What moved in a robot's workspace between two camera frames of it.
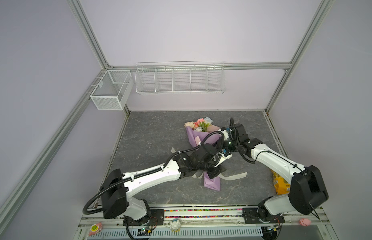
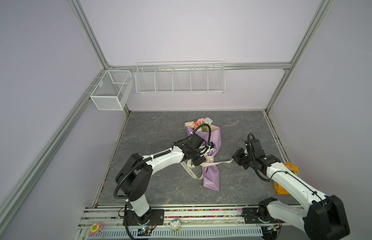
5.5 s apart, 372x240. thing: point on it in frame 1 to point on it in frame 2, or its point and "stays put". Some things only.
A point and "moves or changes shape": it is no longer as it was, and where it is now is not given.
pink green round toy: [95, 228] stays put
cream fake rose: [189, 124] stays put
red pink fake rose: [196, 123] stays put
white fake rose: [208, 120] stays put
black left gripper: [217, 170] to [199, 161]
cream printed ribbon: [224, 176] moves or changes shape
